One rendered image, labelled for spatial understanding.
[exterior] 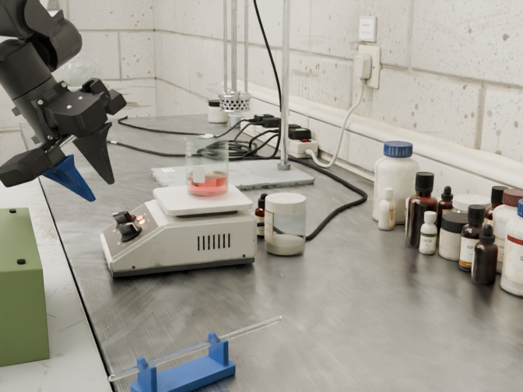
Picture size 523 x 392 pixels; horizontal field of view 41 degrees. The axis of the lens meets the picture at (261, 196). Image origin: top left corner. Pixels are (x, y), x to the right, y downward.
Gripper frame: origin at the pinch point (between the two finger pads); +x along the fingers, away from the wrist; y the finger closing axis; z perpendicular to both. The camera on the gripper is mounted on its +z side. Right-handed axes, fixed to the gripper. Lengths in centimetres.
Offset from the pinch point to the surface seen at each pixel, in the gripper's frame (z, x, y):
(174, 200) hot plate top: 2.6, 10.4, 7.2
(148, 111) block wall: -181, 46, 176
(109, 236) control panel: -6.5, 10.8, 1.3
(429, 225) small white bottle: 26.1, 31.7, 25.1
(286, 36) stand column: -9, 8, 64
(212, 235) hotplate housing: 7.5, 15.7, 5.4
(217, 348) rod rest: 24.4, 15.2, -16.2
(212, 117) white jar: -71, 32, 98
